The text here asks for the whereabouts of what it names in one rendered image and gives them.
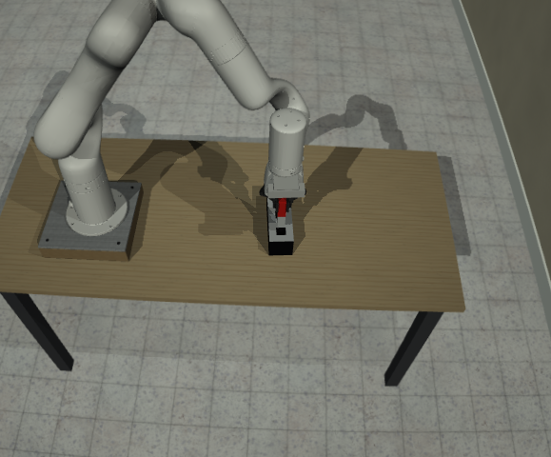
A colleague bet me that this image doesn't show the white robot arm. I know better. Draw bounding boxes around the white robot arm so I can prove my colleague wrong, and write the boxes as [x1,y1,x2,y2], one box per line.
[33,0,310,236]

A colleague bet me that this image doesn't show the red and grey pin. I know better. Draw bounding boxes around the red and grey pin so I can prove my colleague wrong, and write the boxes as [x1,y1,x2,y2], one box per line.
[277,198,286,227]

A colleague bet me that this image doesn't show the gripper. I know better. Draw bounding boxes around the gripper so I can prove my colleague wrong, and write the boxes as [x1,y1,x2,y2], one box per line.
[260,162,304,212]

